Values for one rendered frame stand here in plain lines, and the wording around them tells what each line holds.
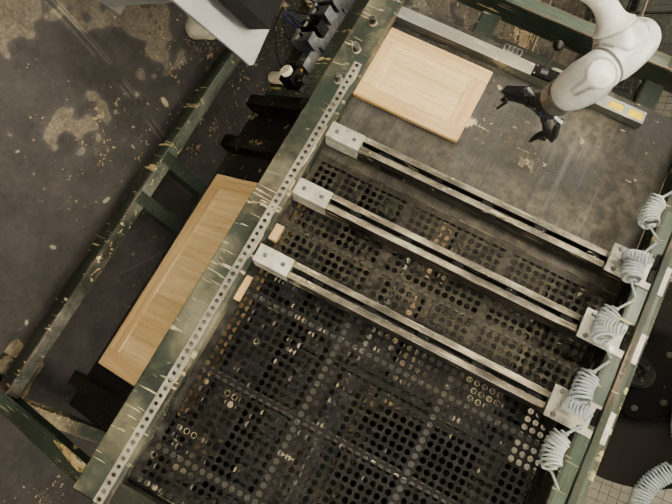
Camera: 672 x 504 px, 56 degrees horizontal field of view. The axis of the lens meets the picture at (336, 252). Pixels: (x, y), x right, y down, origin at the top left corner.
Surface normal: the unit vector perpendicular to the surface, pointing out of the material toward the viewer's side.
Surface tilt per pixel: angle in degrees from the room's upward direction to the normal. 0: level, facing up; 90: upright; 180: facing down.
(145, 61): 0
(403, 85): 57
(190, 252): 90
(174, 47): 0
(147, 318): 90
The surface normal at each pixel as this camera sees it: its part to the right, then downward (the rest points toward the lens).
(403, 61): 0.00, -0.29
